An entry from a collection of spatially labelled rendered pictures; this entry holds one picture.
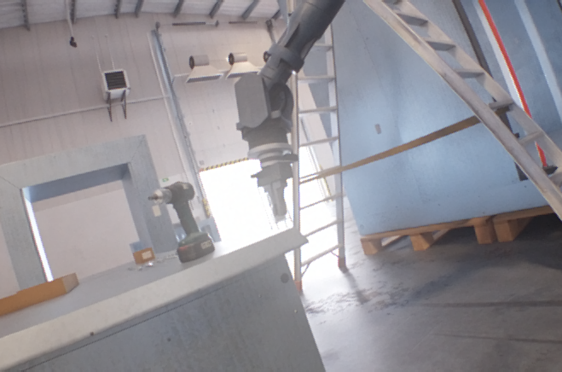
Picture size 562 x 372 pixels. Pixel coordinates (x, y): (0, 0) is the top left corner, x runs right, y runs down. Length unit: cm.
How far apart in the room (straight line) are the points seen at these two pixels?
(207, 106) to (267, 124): 1121
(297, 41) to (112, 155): 203
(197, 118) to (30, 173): 947
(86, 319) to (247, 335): 41
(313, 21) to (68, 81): 1095
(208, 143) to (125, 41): 438
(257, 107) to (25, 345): 83
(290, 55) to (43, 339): 98
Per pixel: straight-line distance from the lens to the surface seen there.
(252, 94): 109
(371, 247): 328
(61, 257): 1058
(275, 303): 103
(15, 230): 282
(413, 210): 297
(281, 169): 104
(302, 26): 117
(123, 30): 1295
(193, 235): 109
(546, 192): 170
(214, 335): 95
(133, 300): 85
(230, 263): 92
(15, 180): 288
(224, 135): 1210
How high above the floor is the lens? 74
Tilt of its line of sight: 2 degrees up
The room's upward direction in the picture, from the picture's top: 19 degrees counter-clockwise
